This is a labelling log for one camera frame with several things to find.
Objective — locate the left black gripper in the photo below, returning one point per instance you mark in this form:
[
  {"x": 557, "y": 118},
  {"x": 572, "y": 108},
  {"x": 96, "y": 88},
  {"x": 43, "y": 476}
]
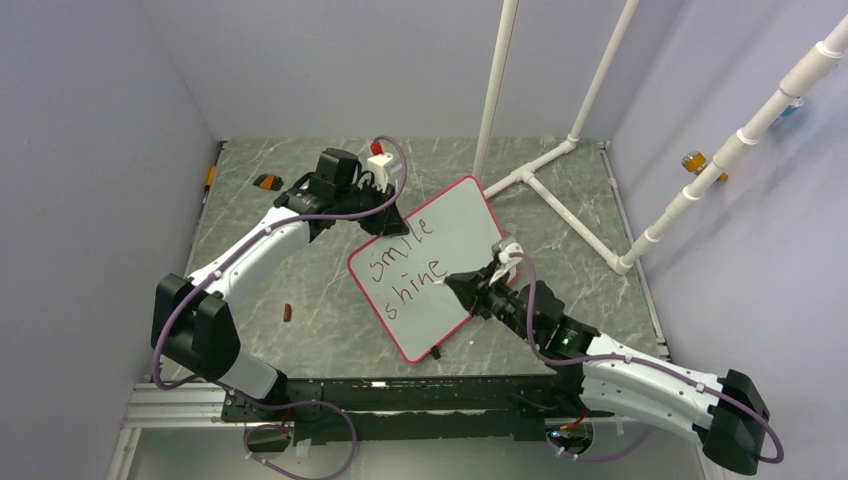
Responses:
[{"x": 385, "y": 223}]

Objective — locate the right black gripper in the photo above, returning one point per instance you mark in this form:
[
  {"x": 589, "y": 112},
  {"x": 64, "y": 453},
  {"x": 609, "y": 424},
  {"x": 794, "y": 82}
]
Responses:
[{"x": 473, "y": 286}]

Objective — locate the red framed whiteboard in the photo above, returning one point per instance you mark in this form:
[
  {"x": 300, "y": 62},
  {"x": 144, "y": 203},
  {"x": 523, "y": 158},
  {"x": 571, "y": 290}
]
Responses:
[{"x": 450, "y": 233}]

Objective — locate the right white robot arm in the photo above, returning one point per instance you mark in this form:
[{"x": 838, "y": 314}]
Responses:
[{"x": 724, "y": 415}]

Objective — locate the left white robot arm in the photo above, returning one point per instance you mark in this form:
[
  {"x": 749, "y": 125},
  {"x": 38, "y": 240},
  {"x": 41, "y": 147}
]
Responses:
[{"x": 193, "y": 324}]

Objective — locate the black orange brush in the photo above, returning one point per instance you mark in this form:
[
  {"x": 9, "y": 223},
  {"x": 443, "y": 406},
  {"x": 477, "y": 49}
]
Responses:
[{"x": 269, "y": 181}]

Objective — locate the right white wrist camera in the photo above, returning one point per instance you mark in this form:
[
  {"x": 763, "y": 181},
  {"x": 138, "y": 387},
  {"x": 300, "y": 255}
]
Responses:
[{"x": 507, "y": 255}]

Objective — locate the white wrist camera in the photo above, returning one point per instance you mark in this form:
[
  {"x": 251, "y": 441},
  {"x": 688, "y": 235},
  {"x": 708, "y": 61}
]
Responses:
[
  {"x": 507, "y": 255},
  {"x": 384, "y": 166}
]

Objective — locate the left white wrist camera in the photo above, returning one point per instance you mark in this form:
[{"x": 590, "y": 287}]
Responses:
[{"x": 384, "y": 166}]

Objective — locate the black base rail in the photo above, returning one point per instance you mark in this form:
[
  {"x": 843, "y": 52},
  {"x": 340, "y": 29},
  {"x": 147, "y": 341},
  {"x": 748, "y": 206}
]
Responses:
[{"x": 521, "y": 407}]

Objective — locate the white pvc pipe frame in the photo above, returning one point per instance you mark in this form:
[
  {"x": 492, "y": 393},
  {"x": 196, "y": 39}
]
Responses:
[{"x": 525, "y": 173}]

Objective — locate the orange yellow wall fitting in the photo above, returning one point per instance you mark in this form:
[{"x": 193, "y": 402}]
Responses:
[{"x": 694, "y": 162}]

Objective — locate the aluminium frame rail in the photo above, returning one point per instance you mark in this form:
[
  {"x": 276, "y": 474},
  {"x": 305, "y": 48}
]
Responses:
[{"x": 180, "y": 435}]

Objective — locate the blue wall fitting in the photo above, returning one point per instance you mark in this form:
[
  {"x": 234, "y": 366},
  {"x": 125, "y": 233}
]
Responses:
[{"x": 796, "y": 104}]

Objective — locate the white pipe on wall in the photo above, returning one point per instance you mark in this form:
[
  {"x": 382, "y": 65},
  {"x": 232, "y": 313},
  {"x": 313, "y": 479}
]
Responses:
[{"x": 812, "y": 67}]

